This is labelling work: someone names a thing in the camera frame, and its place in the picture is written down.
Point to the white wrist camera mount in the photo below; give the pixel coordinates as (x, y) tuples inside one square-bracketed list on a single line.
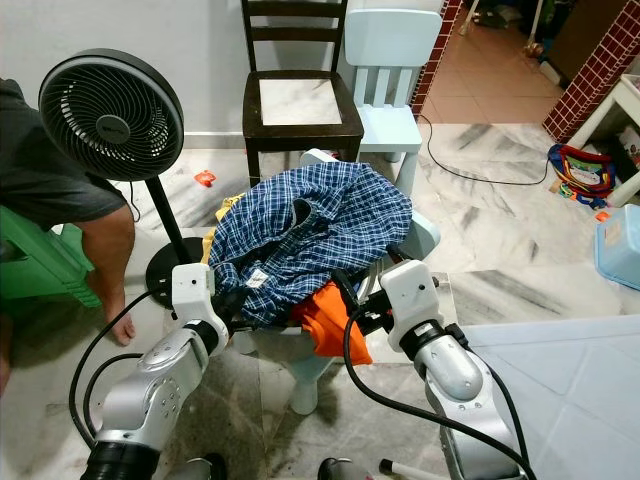
[(410, 298), (198, 300)]

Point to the dark wooden chair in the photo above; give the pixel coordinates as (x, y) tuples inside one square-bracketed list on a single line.
[(300, 138)]

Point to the robot right leg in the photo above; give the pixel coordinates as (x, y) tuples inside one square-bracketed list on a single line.
[(338, 468)]

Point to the robot left leg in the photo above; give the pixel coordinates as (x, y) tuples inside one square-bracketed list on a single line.
[(195, 468)]

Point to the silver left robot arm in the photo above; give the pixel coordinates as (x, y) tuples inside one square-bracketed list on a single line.
[(160, 400)]

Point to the green plastic stool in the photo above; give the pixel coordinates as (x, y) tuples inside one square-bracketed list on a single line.
[(40, 260)]

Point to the small orange toy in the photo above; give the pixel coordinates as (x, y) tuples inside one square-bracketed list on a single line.
[(205, 180)]

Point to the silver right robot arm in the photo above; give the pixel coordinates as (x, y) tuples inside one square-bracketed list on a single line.
[(460, 380)]

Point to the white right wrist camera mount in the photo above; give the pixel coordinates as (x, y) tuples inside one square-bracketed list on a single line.
[(410, 298)]

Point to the robot leg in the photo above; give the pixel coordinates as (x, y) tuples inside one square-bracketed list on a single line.
[(338, 468), (195, 468)]

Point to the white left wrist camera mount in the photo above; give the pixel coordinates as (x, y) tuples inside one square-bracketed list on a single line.
[(198, 300)]

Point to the large white folding table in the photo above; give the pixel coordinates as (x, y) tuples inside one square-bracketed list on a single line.
[(560, 400)]

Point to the yellow cloth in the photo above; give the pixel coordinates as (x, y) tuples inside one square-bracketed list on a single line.
[(222, 215)]

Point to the pale blue child chair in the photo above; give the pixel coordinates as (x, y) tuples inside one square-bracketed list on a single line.
[(425, 235), (385, 60)]

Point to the blue plaid shirt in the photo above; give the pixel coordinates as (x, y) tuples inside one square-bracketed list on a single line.
[(300, 230)]

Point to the black standing fan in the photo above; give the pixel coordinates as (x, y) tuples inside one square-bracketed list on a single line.
[(110, 115)]

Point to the light blue plastic box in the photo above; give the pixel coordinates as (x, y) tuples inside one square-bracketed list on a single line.
[(620, 250)]

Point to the orange cloth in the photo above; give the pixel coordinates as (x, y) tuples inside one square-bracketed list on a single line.
[(335, 330)]

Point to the colourful child bag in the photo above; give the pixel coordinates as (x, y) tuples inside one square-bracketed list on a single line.
[(582, 172)]

